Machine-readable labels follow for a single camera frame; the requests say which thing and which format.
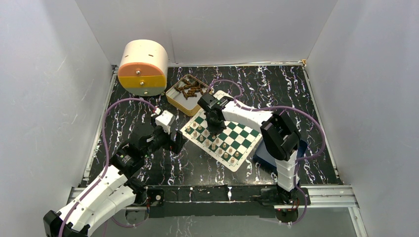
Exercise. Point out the tan square tin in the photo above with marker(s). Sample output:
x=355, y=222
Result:
x=188, y=106

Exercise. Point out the pile of dark chess pieces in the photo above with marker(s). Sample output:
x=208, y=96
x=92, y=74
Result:
x=191, y=87

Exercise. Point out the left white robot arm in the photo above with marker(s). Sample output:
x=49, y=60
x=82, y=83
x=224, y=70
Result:
x=114, y=189

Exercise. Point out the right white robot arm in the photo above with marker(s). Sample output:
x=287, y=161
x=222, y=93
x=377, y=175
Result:
x=279, y=134

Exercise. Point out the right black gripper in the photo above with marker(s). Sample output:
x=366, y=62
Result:
x=213, y=130

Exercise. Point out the green white chess board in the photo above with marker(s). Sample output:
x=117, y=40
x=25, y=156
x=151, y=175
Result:
x=239, y=137

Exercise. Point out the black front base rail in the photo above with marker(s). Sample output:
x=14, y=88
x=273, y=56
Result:
x=221, y=200

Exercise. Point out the cream round drawer box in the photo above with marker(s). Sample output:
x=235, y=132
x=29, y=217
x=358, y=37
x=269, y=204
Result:
x=143, y=68

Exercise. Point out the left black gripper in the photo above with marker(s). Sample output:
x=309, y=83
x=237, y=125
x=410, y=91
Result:
x=178, y=142

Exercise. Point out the dark blue tray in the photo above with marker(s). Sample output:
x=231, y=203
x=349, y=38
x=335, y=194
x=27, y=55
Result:
x=264, y=158

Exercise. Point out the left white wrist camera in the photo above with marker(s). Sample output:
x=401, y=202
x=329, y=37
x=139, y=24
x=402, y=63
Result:
x=165, y=120

